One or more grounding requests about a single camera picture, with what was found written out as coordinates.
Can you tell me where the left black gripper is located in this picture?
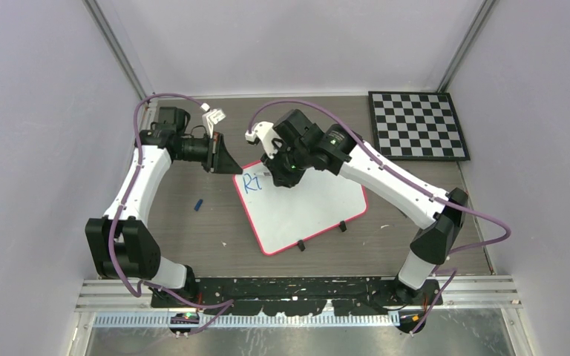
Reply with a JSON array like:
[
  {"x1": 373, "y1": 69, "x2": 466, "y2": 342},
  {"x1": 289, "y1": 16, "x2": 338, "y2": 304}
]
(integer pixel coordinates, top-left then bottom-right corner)
[{"x1": 176, "y1": 131, "x2": 243, "y2": 174}]

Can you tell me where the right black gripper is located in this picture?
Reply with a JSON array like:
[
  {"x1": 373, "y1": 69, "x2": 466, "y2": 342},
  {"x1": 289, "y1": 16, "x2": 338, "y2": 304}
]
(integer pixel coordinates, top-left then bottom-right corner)
[{"x1": 261, "y1": 139, "x2": 310, "y2": 188}]

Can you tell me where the white whiteboard pink rim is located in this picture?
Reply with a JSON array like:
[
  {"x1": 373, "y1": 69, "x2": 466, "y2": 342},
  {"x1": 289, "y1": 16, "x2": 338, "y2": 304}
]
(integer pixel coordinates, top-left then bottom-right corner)
[{"x1": 232, "y1": 161, "x2": 368, "y2": 256}]

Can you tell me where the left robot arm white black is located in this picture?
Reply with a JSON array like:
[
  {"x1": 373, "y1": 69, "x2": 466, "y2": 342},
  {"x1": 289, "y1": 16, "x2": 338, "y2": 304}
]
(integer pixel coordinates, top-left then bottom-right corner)
[{"x1": 85, "y1": 106, "x2": 242, "y2": 307}]

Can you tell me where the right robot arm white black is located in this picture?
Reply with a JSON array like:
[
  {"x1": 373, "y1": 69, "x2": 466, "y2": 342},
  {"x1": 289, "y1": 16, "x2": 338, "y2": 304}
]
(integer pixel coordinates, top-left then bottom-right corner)
[{"x1": 245, "y1": 109, "x2": 468, "y2": 305}]

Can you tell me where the black white checkerboard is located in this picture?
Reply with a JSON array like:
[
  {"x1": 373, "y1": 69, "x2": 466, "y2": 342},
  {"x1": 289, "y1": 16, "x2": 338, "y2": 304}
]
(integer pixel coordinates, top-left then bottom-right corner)
[{"x1": 368, "y1": 91, "x2": 471, "y2": 162}]

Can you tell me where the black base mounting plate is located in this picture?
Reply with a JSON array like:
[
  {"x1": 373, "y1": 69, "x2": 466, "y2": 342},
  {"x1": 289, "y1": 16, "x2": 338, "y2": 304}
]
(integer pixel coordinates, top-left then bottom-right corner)
[{"x1": 176, "y1": 277, "x2": 442, "y2": 317}]

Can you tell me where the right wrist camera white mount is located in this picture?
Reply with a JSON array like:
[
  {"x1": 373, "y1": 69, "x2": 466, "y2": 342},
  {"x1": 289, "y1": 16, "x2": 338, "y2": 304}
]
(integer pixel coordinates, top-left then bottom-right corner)
[{"x1": 244, "y1": 122, "x2": 282, "y2": 159}]

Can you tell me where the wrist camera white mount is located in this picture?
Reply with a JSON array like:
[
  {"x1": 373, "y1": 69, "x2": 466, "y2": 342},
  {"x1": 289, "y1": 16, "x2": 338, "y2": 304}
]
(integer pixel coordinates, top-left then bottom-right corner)
[
  {"x1": 200, "y1": 102, "x2": 226, "y2": 138},
  {"x1": 244, "y1": 122, "x2": 282, "y2": 159}
]

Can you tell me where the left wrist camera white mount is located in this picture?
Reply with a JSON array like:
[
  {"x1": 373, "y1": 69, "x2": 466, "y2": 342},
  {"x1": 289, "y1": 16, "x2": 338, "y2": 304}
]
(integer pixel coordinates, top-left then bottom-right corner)
[{"x1": 200, "y1": 102, "x2": 226, "y2": 138}]

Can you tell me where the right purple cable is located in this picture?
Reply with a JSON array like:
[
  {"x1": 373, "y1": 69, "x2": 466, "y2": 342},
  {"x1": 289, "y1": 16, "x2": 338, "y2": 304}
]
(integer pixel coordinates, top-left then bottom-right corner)
[{"x1": 246, "y1": 99, "x2": 512, "y2": 336}]

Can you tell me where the purple cable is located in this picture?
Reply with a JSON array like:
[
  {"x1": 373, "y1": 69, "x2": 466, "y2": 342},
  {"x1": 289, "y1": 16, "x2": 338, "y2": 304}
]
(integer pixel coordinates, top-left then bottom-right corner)
[
  {"x1": 107, "y1": 93, "x2": 235, "y2": 336},
  {"x1": 246, "y1": 99, "x2": 512, "y2": 336}
]

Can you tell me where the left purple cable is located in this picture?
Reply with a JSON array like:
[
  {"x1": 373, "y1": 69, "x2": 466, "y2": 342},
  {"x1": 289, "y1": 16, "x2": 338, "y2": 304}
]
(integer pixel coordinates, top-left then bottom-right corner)
[{"x1": 107, "y1": 93, "x2": 235, "y2": 336}]

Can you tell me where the aluminium frame rail front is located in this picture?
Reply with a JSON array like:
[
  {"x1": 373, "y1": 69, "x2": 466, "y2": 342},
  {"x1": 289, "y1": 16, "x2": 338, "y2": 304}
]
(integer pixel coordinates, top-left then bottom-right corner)
[{"x1": 75, "y1": 280, "x2": 152, "y2": 312}]

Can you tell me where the white slotted cable duct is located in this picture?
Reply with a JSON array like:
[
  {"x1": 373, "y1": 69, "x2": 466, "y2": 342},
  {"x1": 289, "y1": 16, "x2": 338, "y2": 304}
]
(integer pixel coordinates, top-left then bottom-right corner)
[{"x1": 93, "y1": 311, "x2": 400, "y2": 329}]

